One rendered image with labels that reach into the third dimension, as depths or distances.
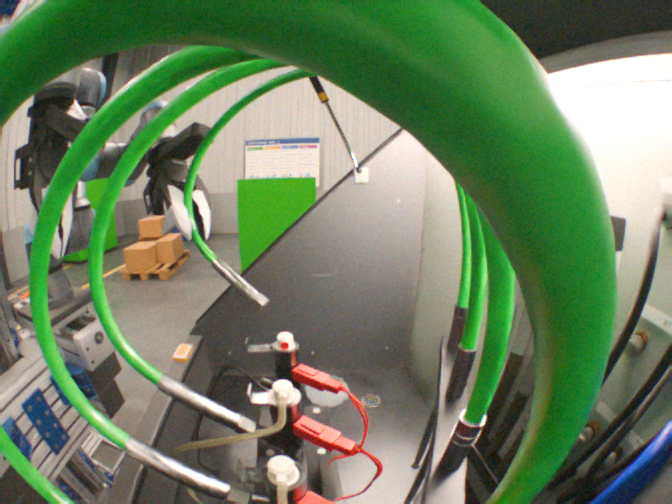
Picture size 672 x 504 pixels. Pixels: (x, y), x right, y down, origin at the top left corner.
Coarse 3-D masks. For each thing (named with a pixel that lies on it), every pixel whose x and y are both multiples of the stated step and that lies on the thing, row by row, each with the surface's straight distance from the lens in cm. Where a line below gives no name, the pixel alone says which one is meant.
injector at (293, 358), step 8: (296, 344) 31; (280, 352) 30; (288, 352) 30; (296, 352) 31; (280, 360) 31; (288, 360) 31; (296, 360) 31; (280, 368) 32; (288, 368) 31; (264, 376) 34; (280, 376) 32; (288, 376) 32; (264, 384) 34; (272, 384) 34; (296, 384) 33
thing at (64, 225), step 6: (66, 204) 41; (66, 210) 41; (66, 216) 41; (60, 222) 41; (66, 222) 41; (60, 228) 41; (66, 228) 41; (60, 234) 41; (66, 234) 41; (66, 240) 41
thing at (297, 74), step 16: (272, 80) 37; (288, 80) 36; (256, 96) 37; (208, 144) 41; (192, 160) 42; (192, 176) 42; (192, 192) 43; (192, 208) 44; (464, 208) 31; (192, 224) 43; (464, 224) 31; (464, 240) 32; (208, 256) 42; (464, 256) 32; (464, 272) 32; (464, 288) 33; (464, 304) 34
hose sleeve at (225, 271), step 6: (216, 258) 41; (216, 264) 41; (222, 264) 41; (216, 270) 41; (222, 270) 40; (228, 270) 40; (222, 276) 41; (228, 276) 40; (234, 276) 40; (240, 276) 40; (228, 282) 41; (234, 282) 40; (240, 282) 40; (246, 282) 40; (240, 288) 40; (246, 288) 39; (252, 288) 40; (246, 294) 39; (252, 294) 39; (252, 300) 39
